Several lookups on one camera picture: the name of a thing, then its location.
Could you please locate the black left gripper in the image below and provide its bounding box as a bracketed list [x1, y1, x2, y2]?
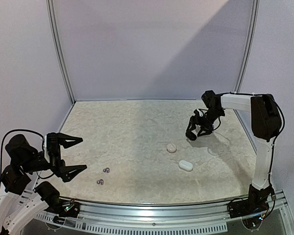
[21, 132, 86, 182]

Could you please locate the round white pink case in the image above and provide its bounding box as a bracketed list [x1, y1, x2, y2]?
[166, 143, 177, 153]

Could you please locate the white oval charging case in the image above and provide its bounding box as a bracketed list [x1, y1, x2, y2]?
[178, 160, 194, 171]

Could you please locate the black oval charging case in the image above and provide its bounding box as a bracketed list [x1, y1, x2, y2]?
[186, 132, 197, 141]

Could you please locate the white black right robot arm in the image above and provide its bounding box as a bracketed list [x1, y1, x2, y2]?
[185, 90, 285, 192]

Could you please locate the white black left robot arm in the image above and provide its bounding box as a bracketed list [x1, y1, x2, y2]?
[0, 131, 87, 235]

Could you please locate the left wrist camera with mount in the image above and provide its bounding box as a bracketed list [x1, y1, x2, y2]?
[43, 132, 56, 164]

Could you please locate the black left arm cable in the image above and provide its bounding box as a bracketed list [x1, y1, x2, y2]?
[0, 129, 54, 179]

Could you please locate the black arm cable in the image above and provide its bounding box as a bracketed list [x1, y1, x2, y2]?
[200, 92, 286, 187]
[0, 129, 54, 179]

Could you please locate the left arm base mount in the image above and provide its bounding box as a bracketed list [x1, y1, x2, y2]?
[46, 199, 81, 218]

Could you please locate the aluminium front rail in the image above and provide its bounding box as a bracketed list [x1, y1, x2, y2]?
[19, 189, 287, 225]

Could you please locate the white slotted cable duct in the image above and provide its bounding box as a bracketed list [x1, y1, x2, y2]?
[35, 211, 228, 235]

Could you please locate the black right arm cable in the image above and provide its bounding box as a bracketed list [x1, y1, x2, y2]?
[200, 92, 286, 187]

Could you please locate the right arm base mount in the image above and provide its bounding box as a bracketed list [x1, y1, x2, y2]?
[227, 184, 274, 218]

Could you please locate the aluminium corner frame post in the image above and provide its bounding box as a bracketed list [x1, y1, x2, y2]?
[233, 0, 259, 93]

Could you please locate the aluminium left frame post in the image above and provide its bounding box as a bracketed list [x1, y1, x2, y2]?
[46, 0, 76, 105]

